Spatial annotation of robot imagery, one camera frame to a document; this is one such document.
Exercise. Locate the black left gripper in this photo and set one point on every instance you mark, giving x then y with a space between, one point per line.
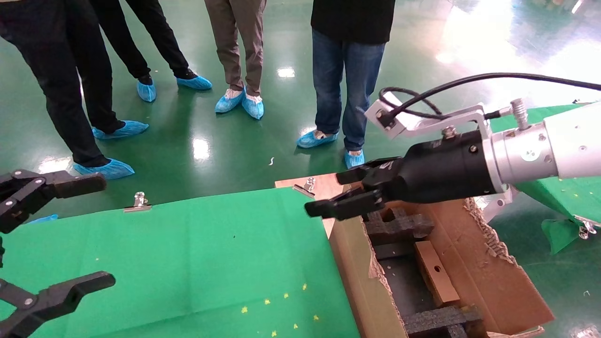
1 253

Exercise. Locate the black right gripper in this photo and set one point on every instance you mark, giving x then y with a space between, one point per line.
441 173

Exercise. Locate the small cardboard box with hole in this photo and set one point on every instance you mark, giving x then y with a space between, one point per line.
436 277

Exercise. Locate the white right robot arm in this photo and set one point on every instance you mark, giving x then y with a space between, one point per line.
563 141

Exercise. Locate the large open cardboard carton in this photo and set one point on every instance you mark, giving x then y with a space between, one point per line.
361 281

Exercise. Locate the blue disposable shoe cover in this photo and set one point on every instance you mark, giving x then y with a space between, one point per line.
195 83
228 101
123 130
44 218
253 107
315 139
354 158
108 169
146 90

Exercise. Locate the silver spring clamp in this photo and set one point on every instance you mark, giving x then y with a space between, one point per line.
586 228
307 185
139 203
580 101

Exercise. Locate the black foam insert block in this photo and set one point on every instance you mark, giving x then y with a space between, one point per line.
436 319
399 227

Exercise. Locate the black foam bar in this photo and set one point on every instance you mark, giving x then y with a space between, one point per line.
392 252

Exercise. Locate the green table cloth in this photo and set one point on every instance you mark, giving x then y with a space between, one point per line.
573 197
188 258

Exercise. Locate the white table leg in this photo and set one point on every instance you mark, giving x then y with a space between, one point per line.
493 206

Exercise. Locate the person in blue jeans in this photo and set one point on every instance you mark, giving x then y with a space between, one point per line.
352 23

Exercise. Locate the person in tan shirt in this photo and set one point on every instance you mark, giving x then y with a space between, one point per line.
33 70

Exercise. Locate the person in khaki trousers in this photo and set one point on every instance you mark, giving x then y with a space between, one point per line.
235 42

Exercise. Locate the person in black trousers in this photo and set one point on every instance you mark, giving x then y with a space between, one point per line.
155 37

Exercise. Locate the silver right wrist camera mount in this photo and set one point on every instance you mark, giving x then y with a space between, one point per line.
422 123

